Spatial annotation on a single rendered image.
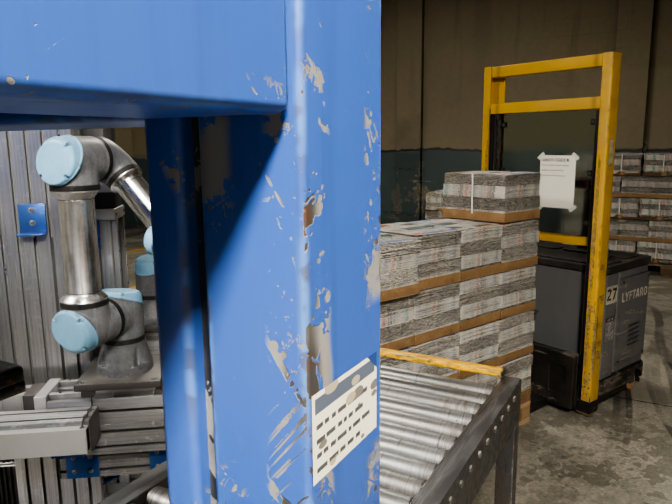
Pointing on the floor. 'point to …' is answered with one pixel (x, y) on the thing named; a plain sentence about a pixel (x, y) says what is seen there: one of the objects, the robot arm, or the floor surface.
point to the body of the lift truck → (612, 357)
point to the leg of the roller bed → (507, 471)
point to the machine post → (275, 278)
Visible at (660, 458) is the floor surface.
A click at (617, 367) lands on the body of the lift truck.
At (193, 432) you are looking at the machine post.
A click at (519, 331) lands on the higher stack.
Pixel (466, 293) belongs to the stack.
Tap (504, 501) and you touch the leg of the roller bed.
